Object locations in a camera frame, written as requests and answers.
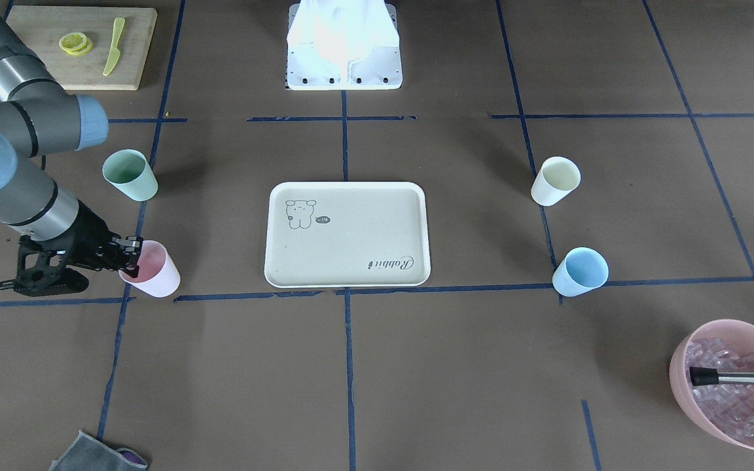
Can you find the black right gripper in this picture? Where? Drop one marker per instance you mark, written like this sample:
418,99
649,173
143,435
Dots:
91,235

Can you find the pink cup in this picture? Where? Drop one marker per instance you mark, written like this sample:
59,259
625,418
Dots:
158,275

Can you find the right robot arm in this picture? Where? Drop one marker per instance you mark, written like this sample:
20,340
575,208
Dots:
38,117

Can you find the cream rabbit tray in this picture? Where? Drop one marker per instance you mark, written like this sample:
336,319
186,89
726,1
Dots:
347,234

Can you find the green cup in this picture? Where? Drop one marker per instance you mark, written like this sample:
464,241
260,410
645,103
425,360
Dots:
129,171

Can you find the grey folded cloth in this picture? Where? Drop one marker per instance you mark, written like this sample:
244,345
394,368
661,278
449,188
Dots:
88,453

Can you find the wooden cutting board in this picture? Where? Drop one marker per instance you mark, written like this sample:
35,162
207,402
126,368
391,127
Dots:
41,28

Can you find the lemon slices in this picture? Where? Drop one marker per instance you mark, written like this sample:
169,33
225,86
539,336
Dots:
76,43

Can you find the cream yellow cup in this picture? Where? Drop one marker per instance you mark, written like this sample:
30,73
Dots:
556,179

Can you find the metal black-tipped tongs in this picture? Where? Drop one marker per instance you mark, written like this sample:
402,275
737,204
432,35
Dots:
701,377

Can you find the blue cup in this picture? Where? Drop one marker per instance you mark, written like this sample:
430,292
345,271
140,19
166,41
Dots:
582,270

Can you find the yellow plastic knife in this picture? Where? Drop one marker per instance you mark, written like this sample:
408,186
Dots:
114,52

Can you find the pink bowl with ice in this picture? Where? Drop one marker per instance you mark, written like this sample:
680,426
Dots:
725,411

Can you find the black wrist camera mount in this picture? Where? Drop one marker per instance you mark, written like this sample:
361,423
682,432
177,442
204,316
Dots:
42,269

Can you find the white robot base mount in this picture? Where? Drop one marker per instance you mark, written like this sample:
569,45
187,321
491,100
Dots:
343,45

